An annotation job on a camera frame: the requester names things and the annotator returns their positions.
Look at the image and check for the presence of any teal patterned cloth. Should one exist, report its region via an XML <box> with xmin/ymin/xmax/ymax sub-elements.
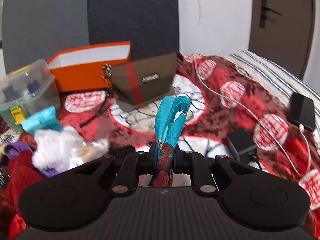
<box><xmin>152</xmin><ymin>95</ymin><xmax>192</xmax><ymax>188</ymax></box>

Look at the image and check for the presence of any black power adapter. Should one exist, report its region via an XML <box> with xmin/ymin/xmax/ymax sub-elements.
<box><xmin>227</xmin><ymin>127</ymin><xmax>261</xmax><ymax>168</ymax></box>

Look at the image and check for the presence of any brown handbag red stripe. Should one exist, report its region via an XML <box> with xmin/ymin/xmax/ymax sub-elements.
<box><xmin>101</xmin><ymin>52</ymin><xmax>184</xmax><ymax>112</ymax></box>

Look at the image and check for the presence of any red floral blanket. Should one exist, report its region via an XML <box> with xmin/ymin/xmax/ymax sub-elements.
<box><xmin>0</xmin><ymin>53</ymin><xmax>320</xmax><ymax>240</ymax></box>

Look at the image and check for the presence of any teal tissue packet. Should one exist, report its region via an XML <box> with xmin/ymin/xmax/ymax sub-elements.
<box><xmin>21</xmin><ymin>106</ymin><xmax>63</xmax><ymax>135</ymax></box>

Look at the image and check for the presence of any orange cardboard box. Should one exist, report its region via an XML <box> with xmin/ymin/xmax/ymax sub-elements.
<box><xmin>47</xmin><ymin>41</ymin><xmax>131</xmax><ymax>93</ymax></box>

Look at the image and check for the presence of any striped bed sheet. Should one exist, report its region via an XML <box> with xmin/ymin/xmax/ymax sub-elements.
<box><xmin>226</xmin><ymin>50</ymin><xmax>319</xmax><ymax>122</ymax></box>

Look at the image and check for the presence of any black smartphone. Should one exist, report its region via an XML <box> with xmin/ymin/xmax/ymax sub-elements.
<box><xmin>286</xmin><ymin>92</ymin><xmax>316</xmax><ymax>132</ymax></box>

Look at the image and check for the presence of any red knitted cloth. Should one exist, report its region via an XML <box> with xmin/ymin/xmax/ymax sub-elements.
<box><xmin>1</xmin><ymin>150</ymin><xmax>43</xmax><ymax>239</ymax></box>

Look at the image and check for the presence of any dark blue felt panel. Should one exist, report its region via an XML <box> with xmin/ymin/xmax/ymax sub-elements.
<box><xmin>87</xmin><ymin>0</ymin><xmax>180</xmax><ymax>61</ymax></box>

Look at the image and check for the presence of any clear plastic storage box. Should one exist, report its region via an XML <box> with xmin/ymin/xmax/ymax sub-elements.
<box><xmin>1</xmin><ymin>60</ymin><xmax>61</xmax><ymax>134</ymax></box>

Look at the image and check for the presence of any purple cloth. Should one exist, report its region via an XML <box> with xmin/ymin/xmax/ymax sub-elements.
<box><xmin>3</xmin><ymin>141</ymin><xmax>59</xmax><ymax>178</ymax></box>

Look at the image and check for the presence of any grey felt panel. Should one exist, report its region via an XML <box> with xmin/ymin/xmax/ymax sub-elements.
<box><xmin>1</xmin><ymin>0</ymin><xmax>89</xmax><ymax>73</ymax></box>

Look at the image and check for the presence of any brown door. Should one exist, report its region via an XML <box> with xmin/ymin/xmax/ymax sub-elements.
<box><xmin>248</xmin><ymin>0</ymin><xmax>315</xmax><ymax>79</ymax></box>

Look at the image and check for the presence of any white charging cable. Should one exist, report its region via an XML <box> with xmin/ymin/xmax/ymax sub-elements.
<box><xmin>192</xmin><ymin>0</ymin><xmax>313</xmax><ymax>177</ymax></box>

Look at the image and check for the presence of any black door handle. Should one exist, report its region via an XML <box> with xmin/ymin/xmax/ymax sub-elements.
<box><xmin>259</xmin><ymin>0</ymin><xmax>282</xmax><ymax>29</ymax></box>

